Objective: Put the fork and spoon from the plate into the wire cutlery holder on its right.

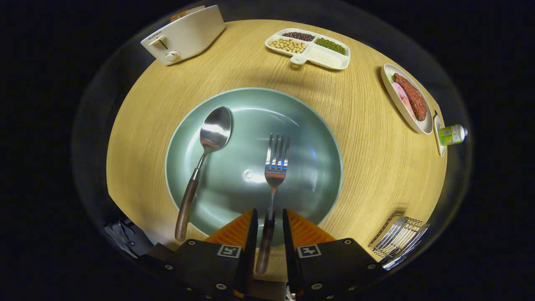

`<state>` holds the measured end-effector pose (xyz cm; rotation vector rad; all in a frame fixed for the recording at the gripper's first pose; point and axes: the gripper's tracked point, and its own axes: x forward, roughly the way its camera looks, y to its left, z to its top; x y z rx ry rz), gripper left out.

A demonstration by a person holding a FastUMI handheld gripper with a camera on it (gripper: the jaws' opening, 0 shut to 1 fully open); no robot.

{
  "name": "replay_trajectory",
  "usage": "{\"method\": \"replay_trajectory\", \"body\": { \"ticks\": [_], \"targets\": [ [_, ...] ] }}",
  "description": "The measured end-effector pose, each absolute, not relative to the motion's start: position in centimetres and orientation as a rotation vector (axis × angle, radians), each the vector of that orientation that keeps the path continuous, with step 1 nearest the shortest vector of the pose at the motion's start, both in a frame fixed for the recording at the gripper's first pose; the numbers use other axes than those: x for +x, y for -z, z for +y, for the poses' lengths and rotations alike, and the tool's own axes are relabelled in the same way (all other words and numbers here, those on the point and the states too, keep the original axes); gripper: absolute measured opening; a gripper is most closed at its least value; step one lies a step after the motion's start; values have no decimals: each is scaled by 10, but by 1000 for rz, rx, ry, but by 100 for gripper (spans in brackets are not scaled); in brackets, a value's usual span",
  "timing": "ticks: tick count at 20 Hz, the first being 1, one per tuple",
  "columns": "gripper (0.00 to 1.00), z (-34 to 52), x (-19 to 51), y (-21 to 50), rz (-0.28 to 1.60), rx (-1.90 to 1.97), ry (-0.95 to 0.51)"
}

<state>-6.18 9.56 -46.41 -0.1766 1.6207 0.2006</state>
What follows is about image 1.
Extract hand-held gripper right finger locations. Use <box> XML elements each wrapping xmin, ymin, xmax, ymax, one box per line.
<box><xmin>283</xmin><ymin>208</ymin><xmax>387</xmax><ymax>299</ymax></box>

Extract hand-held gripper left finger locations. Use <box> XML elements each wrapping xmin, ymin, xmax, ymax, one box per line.
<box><xmin>138</xmin><ymin>208</ymin><xmax>259</xmax><ymax>298</ymax></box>

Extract fork with wooden handle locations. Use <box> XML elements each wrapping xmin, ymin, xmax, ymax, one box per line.
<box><xmin>255</xmin><ymin>133</ymin><xmax>291</xmax><ymax>275</ymax></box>

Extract spoon with wooden handle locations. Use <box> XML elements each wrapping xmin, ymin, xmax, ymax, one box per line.
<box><xmin>174</xmin><ymin>106</ymin><xmax>232</xmax><ymax>242</ymax></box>

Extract silver metal cutlery rack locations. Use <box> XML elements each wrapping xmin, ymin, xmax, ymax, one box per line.
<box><xmin>369</xmin><ymin>214</ymin><xmax>430</xmax><ymax>271</ymax></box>

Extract dark object beside table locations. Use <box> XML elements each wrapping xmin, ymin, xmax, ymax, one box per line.
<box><xmin>104</xmin><ymin>217</ymin><xmax>154</xmax><ymax>260</ymax></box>

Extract pale green round plate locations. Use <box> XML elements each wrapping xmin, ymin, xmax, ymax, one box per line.
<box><xmin>165</xmin><ymin>87</ymin><xmax>344</xmax><ymax>247</ymax></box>

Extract small white saucer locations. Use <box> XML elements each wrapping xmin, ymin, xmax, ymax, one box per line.
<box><xmin>433</xmin><ymin>114</ymin><xmax>447</xmax><ymax>157</ymax></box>

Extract white plate with meat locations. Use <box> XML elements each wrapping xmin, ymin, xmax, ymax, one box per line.
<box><xmin>381</xmin><ymin>64</ymin><xmax>434</xmax><ymax>135</ymax></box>

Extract pink ham slices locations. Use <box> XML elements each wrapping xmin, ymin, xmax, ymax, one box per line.
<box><xmin>391</xmin><ymin>82</ymin><xmax>415</xmax><ymax>120</ymax></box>

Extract white divided dish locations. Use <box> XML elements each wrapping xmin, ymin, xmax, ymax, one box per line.
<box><xmin>265</xmin><ymin>28</ymin><xmax>351</xmax><ymax>71</ymax></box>

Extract red meat slab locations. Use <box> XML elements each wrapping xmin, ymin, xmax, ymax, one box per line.
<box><xmin>393</xmin><ymin>73</ymin><xmax>428</xmax><ymax>122</ymax></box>

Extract green label bottle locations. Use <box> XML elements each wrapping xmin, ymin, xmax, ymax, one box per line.
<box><xmin>438</xmin><ymin>124</ymin><xmax>469</xmax><ymax>146</ymax></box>

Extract pile of yellow soybeans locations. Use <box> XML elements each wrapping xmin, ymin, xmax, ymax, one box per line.
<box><xmin>269</xmin><ymin>38</ymin><xmax>308</xmax><ymax>54</ymax></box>

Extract pile of green beans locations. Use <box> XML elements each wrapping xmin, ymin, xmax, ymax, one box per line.
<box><xmin>314</xmin><ymin>37</ymin><xmax>346</xmax><ymax>55</ymax></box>

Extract pile of dark red beans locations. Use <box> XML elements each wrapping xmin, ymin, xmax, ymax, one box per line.
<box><xmin>282</xmin><ymin>31</ymin><xmax>316</xmax><ymax>42</ymax></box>

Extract white toaster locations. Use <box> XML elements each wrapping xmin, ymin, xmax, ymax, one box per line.
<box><xmin>140</xmin><ymin>5</ymin><xmax>226</xmax><ymax>66</ymax></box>

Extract toasted bread slice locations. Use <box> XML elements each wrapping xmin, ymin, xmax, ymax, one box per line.
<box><xmin>169</xmin><ymin>5</ymin><xmax>206</xmax><ymax>22</ymax></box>

